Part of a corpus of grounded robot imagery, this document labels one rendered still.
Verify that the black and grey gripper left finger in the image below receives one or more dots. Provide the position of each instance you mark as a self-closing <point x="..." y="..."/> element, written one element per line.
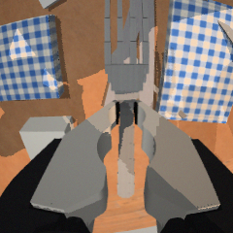
<point x="67" y="178"/>

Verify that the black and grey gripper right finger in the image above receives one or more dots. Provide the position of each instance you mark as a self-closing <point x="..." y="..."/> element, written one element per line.
<point x="184" y="178"/>

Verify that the grey fork with beige handle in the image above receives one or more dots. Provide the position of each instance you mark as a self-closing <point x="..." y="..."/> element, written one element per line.
<point x="126" y="81"/>

